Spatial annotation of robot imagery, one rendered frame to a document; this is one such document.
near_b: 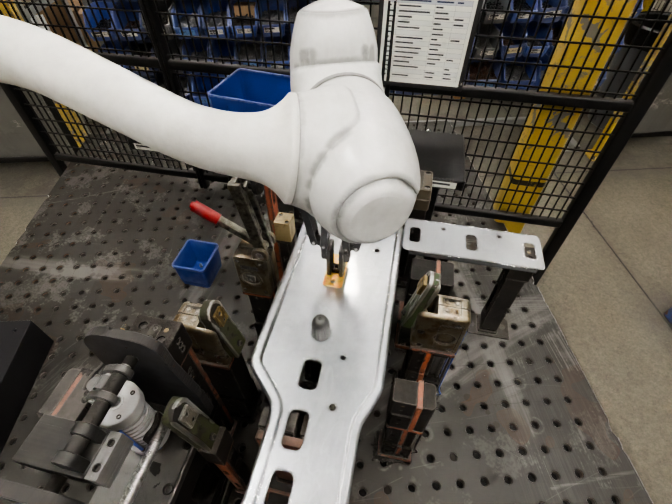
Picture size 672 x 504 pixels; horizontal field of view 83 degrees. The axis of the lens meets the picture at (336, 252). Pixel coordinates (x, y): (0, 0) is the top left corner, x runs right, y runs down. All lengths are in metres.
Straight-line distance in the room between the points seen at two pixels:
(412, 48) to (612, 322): 1.69
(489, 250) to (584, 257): 1.69
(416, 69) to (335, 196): 0.80
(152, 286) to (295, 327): 0.64
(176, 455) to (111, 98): 0.50
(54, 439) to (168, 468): 0.20
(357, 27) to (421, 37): 0.61
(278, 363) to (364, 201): 0.42
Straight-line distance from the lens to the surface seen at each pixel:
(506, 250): 0.88
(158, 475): 0.69
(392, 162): 0.31
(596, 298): 2.36
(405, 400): 0.66
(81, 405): 0.65
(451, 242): 0.86
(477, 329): 1.10
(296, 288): 0.74
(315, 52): 0.45
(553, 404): 1.08
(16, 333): 1.19
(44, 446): 0.55
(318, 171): 0.32
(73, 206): 1.65
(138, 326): 0.62
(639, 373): 2.20
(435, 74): 1.09
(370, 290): 0.74
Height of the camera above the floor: 1.59
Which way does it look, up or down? 48 degrees down
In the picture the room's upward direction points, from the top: straight up
